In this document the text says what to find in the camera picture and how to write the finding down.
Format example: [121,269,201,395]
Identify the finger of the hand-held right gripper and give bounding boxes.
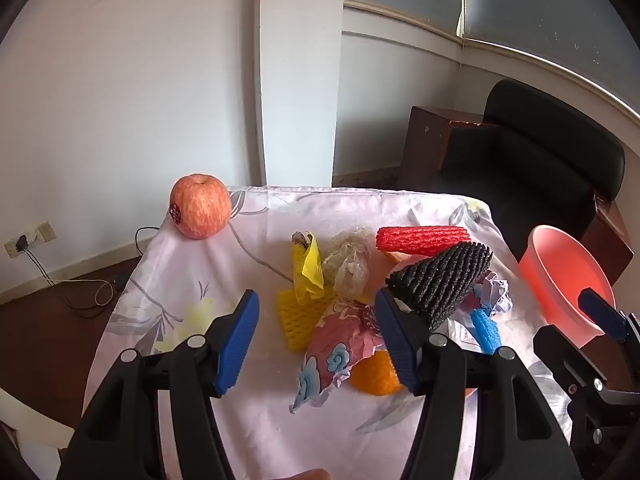
[577,287,640,356]
[532,325,609,404]

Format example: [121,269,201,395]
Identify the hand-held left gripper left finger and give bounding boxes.
[55,289,261,480]

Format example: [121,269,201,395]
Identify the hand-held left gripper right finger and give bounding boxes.
[374,287,583,480]

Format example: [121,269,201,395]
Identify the orange foam net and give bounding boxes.
[348,350,405,397]

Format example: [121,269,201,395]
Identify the pink plastic bucket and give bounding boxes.
[517,225,617,348]

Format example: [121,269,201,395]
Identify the yellow foam net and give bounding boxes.
[277,287,336,351]

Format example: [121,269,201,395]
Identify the floral paper wrapper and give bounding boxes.
[290,300,396,413]

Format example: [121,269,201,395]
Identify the black foam net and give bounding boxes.
[385,241,493,332]

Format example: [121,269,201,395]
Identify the blue foam net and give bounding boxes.
[470,308,502,353]

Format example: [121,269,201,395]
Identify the clear plastic bag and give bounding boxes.
[322,227,373,303]

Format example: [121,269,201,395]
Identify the white purple paper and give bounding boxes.
[462,270,513,318]

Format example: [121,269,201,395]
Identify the yellow plastic wrapper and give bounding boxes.
[291,230,327,303]

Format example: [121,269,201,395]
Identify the red foam net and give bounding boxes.
[376,226,471,256]

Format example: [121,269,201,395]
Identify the floral pink cloth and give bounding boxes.
[82,185,573,480]

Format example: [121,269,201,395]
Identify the red apple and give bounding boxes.
[170,173,233,240]

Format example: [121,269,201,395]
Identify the black leather armchair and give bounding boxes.
[397,78,633,286]

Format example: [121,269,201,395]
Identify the black floor cable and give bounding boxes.
[134,226,162,257]

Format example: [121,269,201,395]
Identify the black charger cable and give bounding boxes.
[15,235,118,320]

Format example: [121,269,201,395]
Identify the wall socket with plug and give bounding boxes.
[4,234,33,259]

